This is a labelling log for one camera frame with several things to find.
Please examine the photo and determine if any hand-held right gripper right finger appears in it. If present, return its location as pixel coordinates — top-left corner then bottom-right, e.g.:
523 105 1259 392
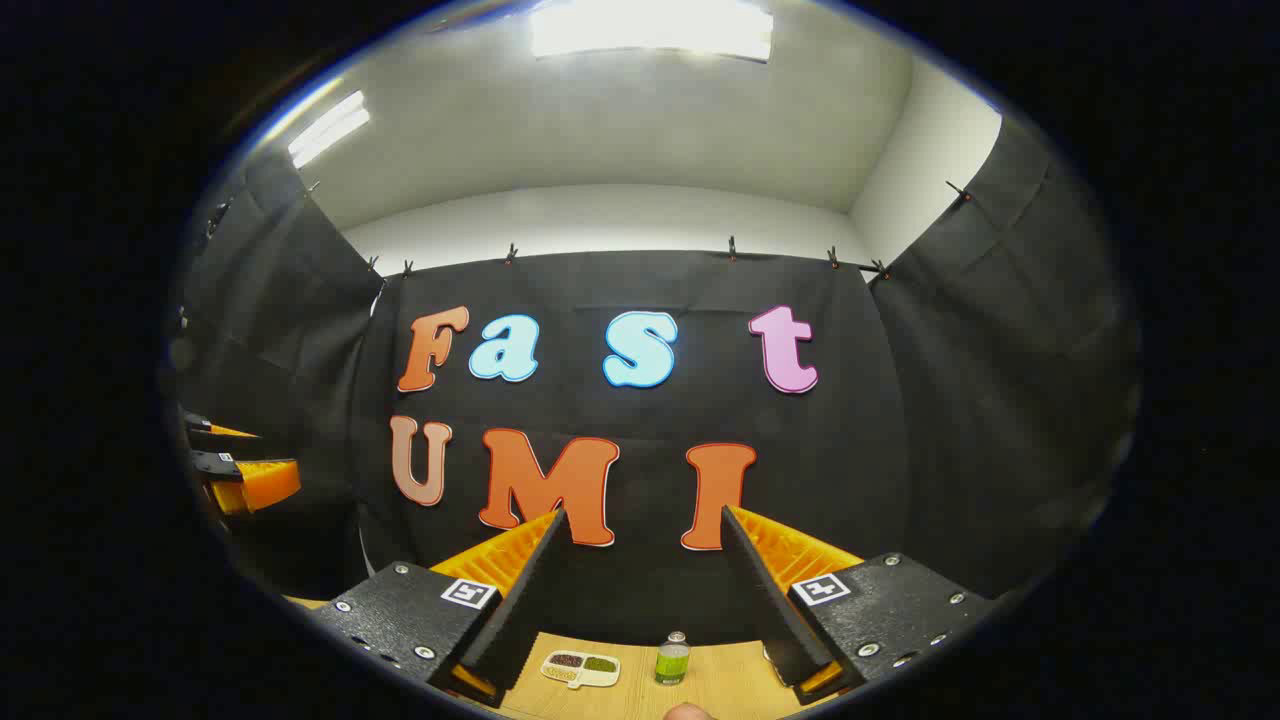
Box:
720 505 996 707

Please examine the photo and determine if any black backdrop cloth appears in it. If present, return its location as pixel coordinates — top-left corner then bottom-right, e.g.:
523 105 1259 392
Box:
165 115 1141 646

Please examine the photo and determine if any bright ceiling light panel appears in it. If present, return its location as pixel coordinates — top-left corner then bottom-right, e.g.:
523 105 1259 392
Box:
529 0 775 64
288 90 371 169

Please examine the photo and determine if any white divided dish of beans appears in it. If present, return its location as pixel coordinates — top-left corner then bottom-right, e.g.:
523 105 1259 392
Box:
541 650 622 690

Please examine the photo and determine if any green label drink bottle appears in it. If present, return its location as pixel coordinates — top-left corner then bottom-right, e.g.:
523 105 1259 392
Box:
655 631 692 687

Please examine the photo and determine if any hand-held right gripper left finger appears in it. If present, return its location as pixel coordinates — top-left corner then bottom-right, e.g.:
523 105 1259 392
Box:
310 508 569 709

